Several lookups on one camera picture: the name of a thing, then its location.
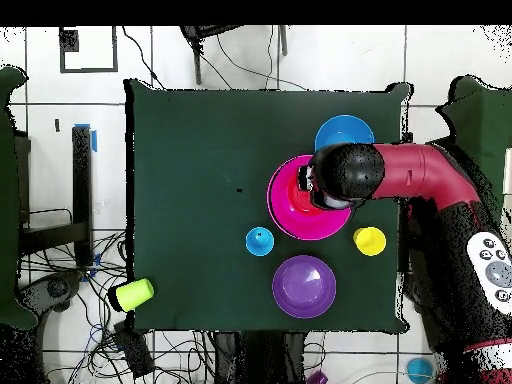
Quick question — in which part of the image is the small orange bowl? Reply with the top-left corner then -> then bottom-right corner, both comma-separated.
286,175 -> 325,215

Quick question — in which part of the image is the large pink bowl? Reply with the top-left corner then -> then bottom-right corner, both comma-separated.
266,154 -> 354,242

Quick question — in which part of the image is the large light blue bowl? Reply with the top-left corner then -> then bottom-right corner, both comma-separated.
314,114 -> 376,152

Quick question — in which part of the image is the light blue cup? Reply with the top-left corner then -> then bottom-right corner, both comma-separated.
244,226 -> 276,257

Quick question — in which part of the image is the dark green table cloth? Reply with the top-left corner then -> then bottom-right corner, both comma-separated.
124,78 -> 413,336

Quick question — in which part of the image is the yellow cup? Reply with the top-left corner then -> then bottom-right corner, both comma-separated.
352,226 -> 388,257

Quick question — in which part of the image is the purple bowl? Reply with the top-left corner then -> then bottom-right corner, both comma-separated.
271,254 -> 338,320

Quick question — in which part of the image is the green cloth side table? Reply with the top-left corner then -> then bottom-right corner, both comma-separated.
0,65 -> 39,330
437,75 -> 512,209

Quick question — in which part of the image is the light green cup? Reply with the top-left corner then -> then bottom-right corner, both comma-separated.
114,277 -> 156,313

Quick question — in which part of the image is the blue tape strip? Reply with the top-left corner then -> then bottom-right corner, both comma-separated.
73,122 -> 98,153

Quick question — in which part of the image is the light blue round object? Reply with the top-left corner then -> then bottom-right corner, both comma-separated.
405,357 -> 436,384

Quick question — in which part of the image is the black rectangular box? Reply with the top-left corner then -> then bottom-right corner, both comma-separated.
112,319 -> 156,379

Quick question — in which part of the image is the grey chair base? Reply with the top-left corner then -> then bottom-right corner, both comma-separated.
17,270 -> 86,317

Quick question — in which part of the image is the black camera tripod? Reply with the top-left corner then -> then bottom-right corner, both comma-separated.
178,25 -> 289,86

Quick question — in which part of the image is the black cable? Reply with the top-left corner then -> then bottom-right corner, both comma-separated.
120,25 -> 167,91

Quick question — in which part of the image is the tangled cable bundle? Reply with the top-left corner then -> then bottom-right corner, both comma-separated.
17,229 -> 213,384

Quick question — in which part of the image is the black metal frame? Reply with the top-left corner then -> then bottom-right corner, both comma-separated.
17,125 -> 96,269

